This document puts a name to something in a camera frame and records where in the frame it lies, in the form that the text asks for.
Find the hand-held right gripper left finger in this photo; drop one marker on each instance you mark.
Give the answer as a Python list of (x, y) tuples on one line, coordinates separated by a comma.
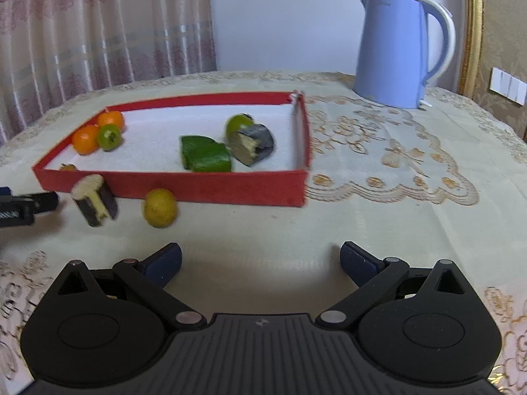
[(162, 264)]

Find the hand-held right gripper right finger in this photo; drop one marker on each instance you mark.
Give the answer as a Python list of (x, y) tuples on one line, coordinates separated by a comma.
[(358, 263)]

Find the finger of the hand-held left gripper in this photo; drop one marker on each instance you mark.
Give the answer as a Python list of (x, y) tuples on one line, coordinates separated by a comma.
[(20, 210)]

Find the yellow round fruit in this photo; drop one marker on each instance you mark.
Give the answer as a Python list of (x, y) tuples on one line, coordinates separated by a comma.
[(160, 208)]

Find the small orange kumquat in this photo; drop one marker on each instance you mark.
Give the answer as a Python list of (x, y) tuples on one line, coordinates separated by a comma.
[(68, 167)]

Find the long dark sugarcane piece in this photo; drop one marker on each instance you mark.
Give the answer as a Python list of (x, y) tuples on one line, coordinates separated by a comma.
[(92, 203)]

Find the red shallow cardboard box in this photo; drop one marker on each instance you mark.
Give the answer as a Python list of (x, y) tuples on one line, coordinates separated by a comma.
[(206, 187)]

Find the orange tangerine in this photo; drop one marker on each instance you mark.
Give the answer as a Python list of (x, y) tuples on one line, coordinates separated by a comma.
[(84, 140), (112, 119)]

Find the green round fruit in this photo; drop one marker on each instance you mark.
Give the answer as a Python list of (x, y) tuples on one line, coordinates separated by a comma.
[(109, 137), (238, 124)]

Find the cream floral tablecloth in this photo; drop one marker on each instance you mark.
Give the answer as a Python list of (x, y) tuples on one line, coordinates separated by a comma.
[(370, 222)]

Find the short dark sugarcane piece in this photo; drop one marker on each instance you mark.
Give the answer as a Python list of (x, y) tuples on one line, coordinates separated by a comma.
[(253, 146)]

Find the pink patterned curtain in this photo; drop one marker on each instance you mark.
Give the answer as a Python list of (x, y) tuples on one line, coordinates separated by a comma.
[(103, 37)]

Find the blue electric kettle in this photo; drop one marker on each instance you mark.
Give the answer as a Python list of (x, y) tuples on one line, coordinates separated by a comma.
[(391, 53)]

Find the white wall light switch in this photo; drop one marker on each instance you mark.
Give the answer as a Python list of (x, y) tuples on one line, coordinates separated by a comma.
[(508, 85)]

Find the gold ornate frame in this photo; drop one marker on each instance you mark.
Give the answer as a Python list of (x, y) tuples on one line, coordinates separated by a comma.
[(473, 28)]

